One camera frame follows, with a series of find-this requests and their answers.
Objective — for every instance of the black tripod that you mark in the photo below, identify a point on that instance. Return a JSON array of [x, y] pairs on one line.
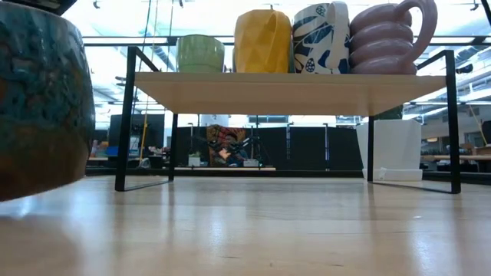
[[256, 143]]

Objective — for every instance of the wooden room table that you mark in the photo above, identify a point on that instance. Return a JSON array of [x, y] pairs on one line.
[[460, 157]]

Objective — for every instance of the black ceiling beam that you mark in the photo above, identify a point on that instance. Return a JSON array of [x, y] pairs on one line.
[[153, 40]]

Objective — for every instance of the black monitor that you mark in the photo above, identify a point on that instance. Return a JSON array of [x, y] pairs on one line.
[[153, 130]]

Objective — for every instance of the dark teal brown glazed mug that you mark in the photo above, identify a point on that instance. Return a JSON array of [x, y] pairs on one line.
[[42, 115]]

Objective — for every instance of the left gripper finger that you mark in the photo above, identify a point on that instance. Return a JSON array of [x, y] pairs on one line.
[[50, 4]]

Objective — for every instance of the blue white floral mug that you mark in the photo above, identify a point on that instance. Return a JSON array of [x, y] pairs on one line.
[[318, 38]]

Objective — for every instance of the blue storage bin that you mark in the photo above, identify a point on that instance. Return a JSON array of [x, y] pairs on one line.
[[111, 152]]

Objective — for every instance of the person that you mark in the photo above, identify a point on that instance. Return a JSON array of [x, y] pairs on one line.
[[226, 149]]

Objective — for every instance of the white planter pot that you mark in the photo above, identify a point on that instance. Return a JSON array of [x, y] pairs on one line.
[[395, 149]]

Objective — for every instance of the black partition panels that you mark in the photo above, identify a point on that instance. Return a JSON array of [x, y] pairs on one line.
[[307, 147]]

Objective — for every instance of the yellow faceted mug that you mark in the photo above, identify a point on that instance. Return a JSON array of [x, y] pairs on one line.
[[262, 42]]

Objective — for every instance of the black aluminium rig frame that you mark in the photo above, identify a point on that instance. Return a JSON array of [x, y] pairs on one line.
[[307, 173]]

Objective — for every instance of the wooden shelf riser black frame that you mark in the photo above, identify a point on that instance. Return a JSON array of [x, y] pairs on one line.
[[287, 94]]

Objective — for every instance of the lilac ribbed spiral mug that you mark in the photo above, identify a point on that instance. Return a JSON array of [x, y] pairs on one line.
[[379, 46]]

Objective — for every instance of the green mug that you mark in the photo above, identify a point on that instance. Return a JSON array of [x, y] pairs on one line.
[[199, 55]]

